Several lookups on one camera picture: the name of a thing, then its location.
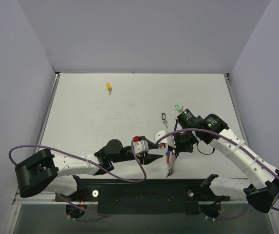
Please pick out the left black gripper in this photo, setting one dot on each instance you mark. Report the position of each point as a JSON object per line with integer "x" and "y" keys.
{"x": 141, "y": 155}

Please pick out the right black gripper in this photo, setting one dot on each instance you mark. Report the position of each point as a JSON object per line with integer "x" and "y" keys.
{"x": 177, "y": 148}

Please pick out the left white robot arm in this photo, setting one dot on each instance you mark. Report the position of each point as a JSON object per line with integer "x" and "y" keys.
{"x": 52, "y": 170}

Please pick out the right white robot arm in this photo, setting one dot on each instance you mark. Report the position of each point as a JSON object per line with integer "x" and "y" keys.
{"x": 231, "y": 151}

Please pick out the black tag key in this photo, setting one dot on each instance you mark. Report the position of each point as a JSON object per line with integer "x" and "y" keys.
{"x": 164, "y": 119}

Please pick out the green tag key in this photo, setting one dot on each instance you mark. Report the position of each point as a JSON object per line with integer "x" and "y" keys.
{"x": 178, "y": 108}

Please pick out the yellow tag key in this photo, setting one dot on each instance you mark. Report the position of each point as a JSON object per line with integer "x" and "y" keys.
{"x": 109, "y": 88}

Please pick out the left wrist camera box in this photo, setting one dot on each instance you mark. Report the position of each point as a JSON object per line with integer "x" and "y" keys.
{"x": 140, "y": 144}

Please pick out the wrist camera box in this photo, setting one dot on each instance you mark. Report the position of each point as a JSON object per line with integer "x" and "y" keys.
{"x": 140, "y": 144}
{"x": 164, "y": 139}

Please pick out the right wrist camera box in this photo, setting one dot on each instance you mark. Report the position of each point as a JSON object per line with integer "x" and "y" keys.
{"x": 164, "y": 139}

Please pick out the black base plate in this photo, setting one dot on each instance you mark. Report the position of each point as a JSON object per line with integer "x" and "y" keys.
{"x": 153, "y": 196}

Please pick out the aluminium frame rail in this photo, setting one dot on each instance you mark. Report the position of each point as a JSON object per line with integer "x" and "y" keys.
{"x": 189, "y": 190}

